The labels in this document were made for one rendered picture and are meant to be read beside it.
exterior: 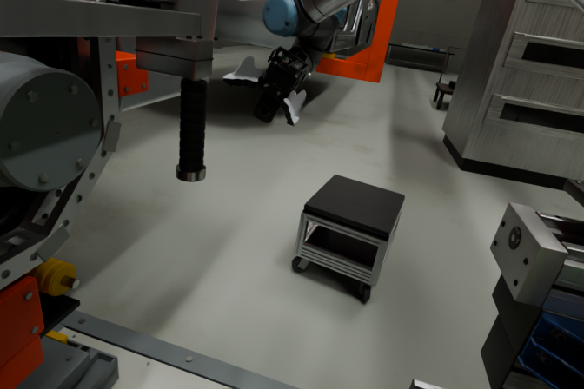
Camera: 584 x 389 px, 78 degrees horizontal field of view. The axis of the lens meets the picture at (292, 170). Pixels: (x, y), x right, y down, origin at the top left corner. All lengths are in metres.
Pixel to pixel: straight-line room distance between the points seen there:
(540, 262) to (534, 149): 2.96
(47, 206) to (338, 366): 0.96
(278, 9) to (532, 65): 2.75
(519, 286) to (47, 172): 0.59
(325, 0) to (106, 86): 0.42
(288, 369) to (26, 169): 1.01
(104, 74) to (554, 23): 3.09
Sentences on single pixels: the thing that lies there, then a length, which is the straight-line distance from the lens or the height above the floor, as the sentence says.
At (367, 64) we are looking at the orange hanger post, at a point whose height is 0.68.
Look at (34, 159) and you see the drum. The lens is 0.43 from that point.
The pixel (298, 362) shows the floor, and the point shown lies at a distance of 1.29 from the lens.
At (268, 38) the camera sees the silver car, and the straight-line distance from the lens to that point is 2.88.
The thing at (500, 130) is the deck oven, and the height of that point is 0.41.
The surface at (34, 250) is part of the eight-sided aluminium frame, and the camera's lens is 0.69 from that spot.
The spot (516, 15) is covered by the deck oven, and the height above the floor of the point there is 1.25.
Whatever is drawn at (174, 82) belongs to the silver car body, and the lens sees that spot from 1.07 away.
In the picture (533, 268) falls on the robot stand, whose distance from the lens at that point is 0.57.
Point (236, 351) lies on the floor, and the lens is 1.29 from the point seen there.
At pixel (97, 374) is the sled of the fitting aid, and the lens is 1.10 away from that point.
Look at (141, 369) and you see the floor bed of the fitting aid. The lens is 1.17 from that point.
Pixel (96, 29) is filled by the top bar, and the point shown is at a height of 0.96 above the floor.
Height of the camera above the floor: 0.99
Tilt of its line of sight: 22 degrees down
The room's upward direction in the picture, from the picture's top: 9 degrees clockwise
